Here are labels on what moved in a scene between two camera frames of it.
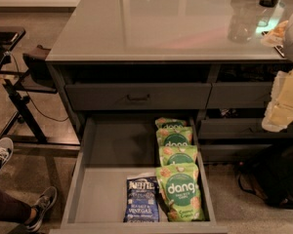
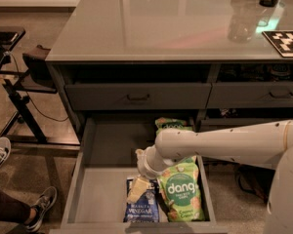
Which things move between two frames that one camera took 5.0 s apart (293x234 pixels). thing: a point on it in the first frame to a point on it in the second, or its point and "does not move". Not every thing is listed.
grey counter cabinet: x=175 y=50 does not move
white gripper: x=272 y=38 to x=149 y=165
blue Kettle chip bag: x=142 y=199 does not move
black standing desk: x=25 y=130 does not move
